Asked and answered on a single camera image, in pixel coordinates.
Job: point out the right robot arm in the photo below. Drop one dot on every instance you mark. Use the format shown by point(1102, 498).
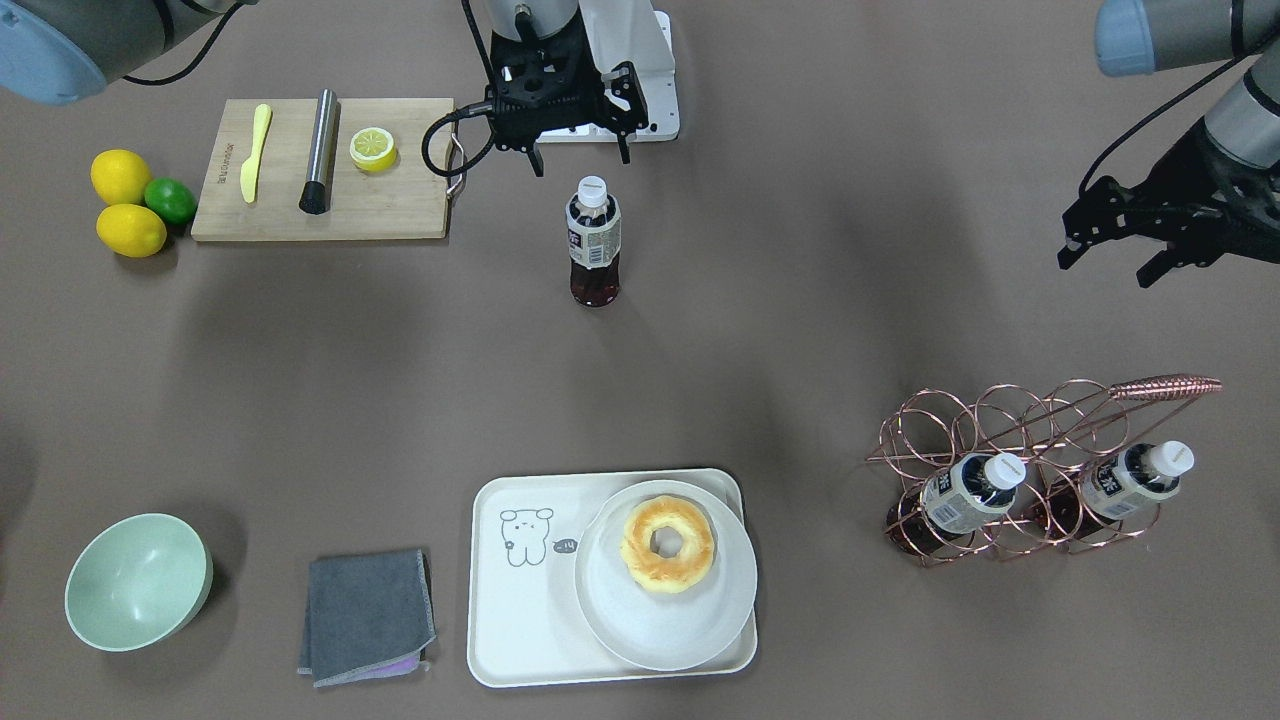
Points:
point(56, 52)

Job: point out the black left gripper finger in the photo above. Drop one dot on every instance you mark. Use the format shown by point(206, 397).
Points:
point(1175, 255)
point(1085, 224)

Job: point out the grey folded cloth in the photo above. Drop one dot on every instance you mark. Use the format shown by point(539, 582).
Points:
point(366, 617)

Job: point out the glazed donut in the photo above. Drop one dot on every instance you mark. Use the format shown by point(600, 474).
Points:
point(667, 545)

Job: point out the mint green bowl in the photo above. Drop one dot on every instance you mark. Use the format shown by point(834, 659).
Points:
point(138, 582)

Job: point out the tea bottle rack slot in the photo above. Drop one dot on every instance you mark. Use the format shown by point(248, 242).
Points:
point(593, 218)
point(977, 489)
point(1140, 477)

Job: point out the cream serving tray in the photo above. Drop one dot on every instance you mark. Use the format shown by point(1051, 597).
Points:
point(551, 601)

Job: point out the wooden cutting board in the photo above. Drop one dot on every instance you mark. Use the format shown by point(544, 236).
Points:
point(404, 203)

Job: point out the tea bottle front rack slot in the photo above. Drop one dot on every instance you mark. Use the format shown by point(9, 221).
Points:
point(977, 489)

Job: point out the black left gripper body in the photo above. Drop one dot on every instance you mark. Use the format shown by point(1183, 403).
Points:
point(1188, 172)

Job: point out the tea bottle top rack slot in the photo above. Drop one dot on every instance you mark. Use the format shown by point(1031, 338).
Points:
point(1140, 477)

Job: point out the white round plate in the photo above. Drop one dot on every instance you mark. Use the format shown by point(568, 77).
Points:
point(665, 632)

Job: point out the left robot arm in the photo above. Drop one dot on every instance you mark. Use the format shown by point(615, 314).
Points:
point(1141, 37)

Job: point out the half lemon slice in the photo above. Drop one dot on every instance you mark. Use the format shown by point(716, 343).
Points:
point(373, 149)

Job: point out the yellow plastic knife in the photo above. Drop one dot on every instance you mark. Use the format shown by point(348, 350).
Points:
point(250, 168)

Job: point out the yellow lemon far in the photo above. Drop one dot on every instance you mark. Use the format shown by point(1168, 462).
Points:
point(120, 176)

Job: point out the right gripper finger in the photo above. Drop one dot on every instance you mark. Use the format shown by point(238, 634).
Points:
point(533, 154)
point(625, 105)

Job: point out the yellow lemon near board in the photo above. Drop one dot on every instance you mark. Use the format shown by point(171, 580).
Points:
point(131, 230)

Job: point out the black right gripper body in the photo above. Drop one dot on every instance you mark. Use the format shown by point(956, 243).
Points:
point(621, 96)

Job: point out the green lime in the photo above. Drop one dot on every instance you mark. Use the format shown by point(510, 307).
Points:
point(171, 200)

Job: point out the copper wire bottle rack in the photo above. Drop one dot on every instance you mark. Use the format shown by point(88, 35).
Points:
point(1060, 435)

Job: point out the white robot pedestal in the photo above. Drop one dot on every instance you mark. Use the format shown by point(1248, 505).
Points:
point(617, 31)

